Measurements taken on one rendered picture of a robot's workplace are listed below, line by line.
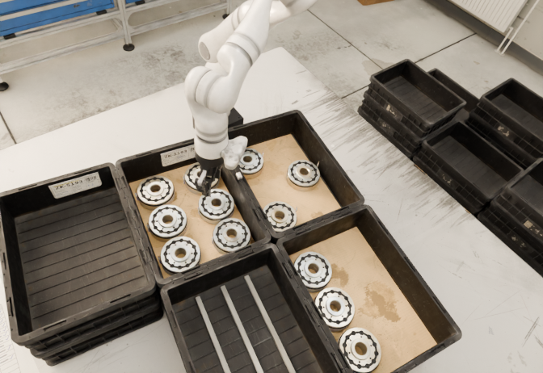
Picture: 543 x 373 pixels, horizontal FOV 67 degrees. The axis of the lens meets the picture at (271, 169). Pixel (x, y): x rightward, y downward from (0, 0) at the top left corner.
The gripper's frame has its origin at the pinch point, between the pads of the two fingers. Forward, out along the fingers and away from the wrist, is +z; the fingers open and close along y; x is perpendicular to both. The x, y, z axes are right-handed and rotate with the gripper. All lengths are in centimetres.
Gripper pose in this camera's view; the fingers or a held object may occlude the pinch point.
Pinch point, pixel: (211, 182)
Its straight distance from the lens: 104.7
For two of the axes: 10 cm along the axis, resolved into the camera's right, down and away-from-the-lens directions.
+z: -1.2, 6.0, 7.9
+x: 9.4, 3.2, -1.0
